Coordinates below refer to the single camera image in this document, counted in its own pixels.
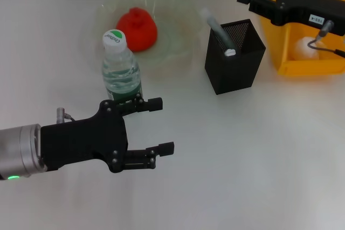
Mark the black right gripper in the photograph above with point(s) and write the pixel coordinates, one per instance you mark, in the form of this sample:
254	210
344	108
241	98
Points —
302	6

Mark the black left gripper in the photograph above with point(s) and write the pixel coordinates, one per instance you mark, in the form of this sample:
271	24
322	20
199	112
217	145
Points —
86	141

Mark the grey marker pen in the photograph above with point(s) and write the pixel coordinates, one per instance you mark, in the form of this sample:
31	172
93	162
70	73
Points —
215	26

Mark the clear green-label water bottle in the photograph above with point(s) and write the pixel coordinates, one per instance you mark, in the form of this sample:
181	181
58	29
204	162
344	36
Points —
121	73

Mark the green utility knife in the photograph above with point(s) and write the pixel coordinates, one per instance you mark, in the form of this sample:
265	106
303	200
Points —
230	52

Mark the white paper ball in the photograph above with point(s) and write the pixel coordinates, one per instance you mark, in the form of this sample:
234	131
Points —
303	51

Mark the red round fruit toy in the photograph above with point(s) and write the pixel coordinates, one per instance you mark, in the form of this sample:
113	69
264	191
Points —
138	32

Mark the pale green glass fruit bowl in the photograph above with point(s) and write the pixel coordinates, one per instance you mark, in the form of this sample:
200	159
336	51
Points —
175	25

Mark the black mesh pen holder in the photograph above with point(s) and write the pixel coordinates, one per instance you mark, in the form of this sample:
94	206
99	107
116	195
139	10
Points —
231	73

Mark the yellow plastic bin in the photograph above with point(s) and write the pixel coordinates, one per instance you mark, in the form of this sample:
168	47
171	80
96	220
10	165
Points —
310	67

